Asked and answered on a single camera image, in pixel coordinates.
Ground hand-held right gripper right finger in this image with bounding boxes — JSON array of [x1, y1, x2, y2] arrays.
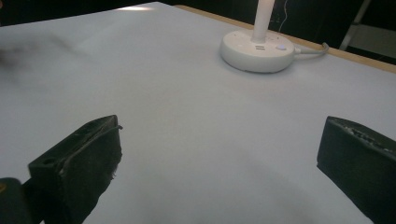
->
[[316, 116, 396, 224]]

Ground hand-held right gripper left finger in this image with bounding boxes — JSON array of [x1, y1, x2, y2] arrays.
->
[[28, 114, 123, 224]]

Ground metal stand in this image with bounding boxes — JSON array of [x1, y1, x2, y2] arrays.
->
[[338, 0, 373, 51]]

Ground white round lamp base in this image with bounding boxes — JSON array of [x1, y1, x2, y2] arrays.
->
[[219, 0, 296, 74]]

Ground white lamp cable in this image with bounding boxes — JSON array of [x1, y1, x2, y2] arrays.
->
[[293, 42, 331, 57]]

